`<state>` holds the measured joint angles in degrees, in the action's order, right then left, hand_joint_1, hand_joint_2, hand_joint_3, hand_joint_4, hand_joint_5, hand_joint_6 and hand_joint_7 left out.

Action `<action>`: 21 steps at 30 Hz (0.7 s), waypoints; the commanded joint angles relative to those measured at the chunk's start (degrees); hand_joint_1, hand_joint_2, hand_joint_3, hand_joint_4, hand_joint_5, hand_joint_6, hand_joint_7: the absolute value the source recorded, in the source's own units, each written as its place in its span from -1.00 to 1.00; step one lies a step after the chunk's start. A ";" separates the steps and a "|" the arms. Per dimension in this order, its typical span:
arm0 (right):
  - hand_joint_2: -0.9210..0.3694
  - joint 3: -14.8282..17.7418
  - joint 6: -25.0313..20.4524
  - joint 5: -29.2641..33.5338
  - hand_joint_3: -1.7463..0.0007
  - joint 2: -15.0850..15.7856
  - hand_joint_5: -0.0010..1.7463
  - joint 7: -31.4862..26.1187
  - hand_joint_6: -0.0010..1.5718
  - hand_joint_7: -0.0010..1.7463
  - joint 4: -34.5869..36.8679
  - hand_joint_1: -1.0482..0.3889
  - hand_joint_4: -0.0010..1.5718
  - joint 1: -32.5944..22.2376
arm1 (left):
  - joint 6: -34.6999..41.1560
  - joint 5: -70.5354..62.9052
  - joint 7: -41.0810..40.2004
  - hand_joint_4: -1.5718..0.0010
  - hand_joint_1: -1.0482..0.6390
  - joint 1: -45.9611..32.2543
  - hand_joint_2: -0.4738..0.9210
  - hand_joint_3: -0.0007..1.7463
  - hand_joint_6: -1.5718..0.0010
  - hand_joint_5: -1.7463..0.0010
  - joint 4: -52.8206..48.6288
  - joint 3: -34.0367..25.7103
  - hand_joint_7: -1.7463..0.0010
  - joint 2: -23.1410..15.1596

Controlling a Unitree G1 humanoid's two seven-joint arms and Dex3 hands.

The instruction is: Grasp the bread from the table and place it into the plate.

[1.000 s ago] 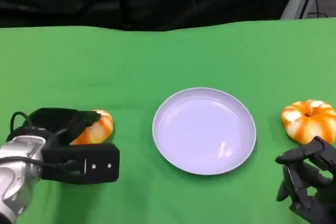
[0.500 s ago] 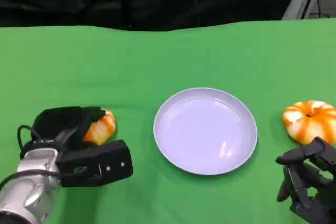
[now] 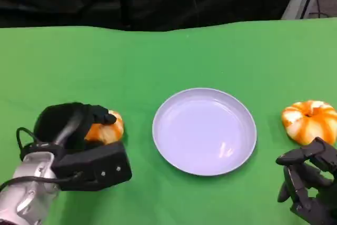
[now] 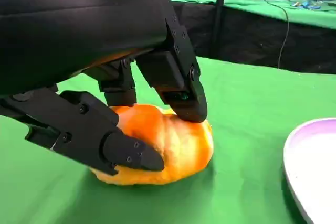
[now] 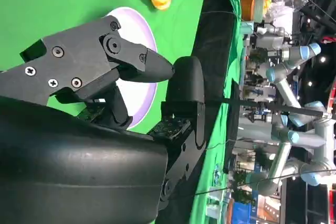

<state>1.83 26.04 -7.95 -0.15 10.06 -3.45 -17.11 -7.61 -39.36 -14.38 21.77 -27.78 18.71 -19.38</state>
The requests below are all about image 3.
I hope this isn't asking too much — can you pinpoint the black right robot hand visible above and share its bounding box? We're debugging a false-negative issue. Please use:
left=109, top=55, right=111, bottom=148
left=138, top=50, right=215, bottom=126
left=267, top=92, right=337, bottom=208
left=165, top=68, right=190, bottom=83
left=275, top=137, right=337, bottom=225

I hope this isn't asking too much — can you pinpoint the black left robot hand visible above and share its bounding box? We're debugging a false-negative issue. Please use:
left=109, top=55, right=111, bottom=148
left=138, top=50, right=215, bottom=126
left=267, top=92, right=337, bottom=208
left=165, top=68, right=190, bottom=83
left=33, top=102, right=118, bottom=152

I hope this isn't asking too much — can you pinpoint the orange and white toy bread roll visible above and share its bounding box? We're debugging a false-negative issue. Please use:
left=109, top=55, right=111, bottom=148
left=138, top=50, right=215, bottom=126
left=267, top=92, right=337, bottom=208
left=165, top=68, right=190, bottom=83
left=281, top=100, right=337, bottom=145
left=84, top=110, right=124, bottom=145

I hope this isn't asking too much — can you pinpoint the green table cloth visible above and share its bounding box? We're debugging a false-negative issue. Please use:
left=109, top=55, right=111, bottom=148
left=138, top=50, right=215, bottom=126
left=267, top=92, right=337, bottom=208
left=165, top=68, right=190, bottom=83
left=0, top=17, right=337, bottom=225

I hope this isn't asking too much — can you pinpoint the lilac plate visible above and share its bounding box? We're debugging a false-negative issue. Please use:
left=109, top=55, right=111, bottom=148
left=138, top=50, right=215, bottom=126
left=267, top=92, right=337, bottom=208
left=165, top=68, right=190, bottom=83
left=152, top=87, right=257, bottom=177

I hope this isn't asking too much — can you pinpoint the thin black looped arm cable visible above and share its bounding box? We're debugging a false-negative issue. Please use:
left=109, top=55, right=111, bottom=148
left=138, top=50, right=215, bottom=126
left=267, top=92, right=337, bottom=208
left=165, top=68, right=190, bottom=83
left=16, top=127, right=40, bottom=160

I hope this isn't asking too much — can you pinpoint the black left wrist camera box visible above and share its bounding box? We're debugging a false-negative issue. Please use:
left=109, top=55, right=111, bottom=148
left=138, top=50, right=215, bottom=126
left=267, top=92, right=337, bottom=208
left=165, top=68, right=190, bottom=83
left=51, top=140, right=133, bottom=192

